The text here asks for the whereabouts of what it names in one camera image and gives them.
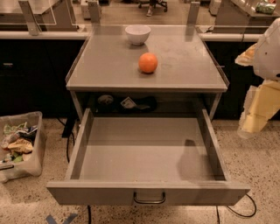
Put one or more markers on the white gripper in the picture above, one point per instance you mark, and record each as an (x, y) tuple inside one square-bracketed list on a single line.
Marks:
[(269, 57)]

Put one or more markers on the grey top drawer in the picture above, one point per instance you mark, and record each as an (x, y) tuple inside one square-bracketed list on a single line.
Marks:
[(125, 161)]

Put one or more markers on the dark objects behind drawer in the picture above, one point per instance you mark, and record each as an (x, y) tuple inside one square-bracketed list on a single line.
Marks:
[(108, 104)]

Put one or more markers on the green chip bag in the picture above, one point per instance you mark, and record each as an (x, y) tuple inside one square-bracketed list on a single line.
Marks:
[(265, 8)]

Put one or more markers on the orange fruit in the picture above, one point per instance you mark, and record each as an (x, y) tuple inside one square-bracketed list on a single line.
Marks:
[(148, 62)]

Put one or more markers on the black office chair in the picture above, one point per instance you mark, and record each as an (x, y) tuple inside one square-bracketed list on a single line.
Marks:
[(152, 5)]

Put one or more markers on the white ceramic bowl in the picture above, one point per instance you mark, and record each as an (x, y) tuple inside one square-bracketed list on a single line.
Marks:
[(137, 33)]

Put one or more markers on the grey metal cabinet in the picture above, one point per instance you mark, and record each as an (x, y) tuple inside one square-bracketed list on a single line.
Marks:
[(172, 59)]

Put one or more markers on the clear plastic bin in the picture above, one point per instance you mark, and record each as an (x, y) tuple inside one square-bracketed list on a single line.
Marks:
[(32, 167)]

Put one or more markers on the crumpled snack bags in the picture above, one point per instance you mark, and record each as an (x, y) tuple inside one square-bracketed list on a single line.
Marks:
[(17, 143)]

